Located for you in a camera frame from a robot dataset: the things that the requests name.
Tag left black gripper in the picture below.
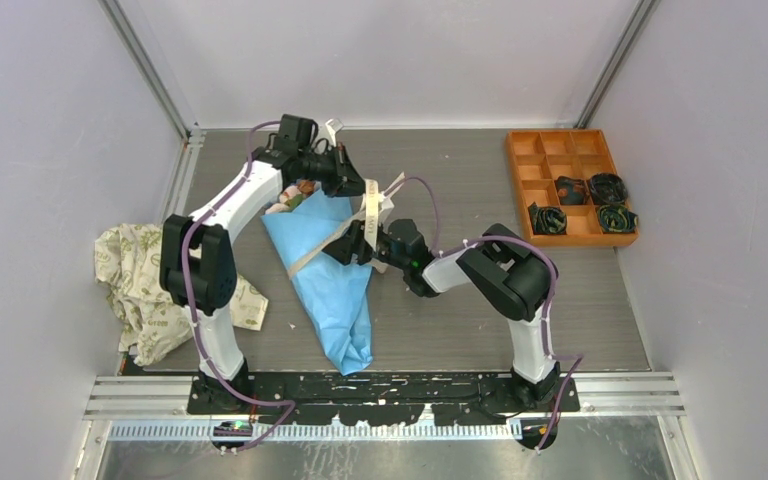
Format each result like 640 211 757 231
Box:
299 142 373 199

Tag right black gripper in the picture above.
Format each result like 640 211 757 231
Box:
323 214 410 271

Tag beige tote bag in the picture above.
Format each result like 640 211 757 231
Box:
287 172 407 278

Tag blue wrapping paper sheet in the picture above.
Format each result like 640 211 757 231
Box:
261 192 373 375

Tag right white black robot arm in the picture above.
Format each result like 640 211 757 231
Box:
324 219 560 411

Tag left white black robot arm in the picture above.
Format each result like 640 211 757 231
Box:
159 114 365 413

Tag dark ribbon roll green pattern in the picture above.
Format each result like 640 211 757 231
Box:
527 203 568 235

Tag orange compartment tray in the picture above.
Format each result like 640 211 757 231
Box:
505 129 638 247

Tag dark ribbon roll orange pattern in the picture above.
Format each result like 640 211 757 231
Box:
554 176 588 206

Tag cream patterned cloth bag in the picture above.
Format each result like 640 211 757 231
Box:
95 223 270 364

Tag black ribbon roll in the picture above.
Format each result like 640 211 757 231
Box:
587 172 629 205

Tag dark ribbon roll yellow pattern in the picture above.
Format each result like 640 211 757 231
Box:
596 205 638 234

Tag small green circuit board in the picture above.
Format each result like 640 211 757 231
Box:
212 420 253 438

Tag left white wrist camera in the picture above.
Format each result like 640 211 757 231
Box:
315 118 344 152

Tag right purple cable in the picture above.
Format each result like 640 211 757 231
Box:
383 174 587 454

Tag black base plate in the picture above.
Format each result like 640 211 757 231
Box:
187 370 581 427

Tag aluminium front rail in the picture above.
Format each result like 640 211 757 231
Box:
83 372 686 443

